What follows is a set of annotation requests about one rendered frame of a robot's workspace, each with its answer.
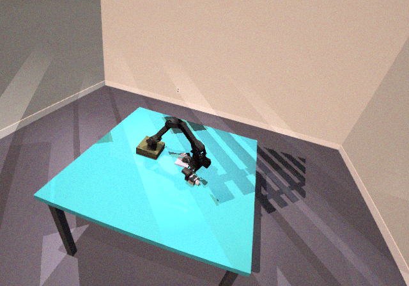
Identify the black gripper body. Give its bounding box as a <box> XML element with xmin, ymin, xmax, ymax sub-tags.
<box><xmin>181</xmin><ymin>159</ymin><xmax>200</xmax><ymax>177</ymax></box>

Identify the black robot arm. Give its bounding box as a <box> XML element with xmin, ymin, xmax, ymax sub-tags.
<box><xmin>146</xmin><ymin>117</ymin><xmax>212</xmax><ymax>168</ymax></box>

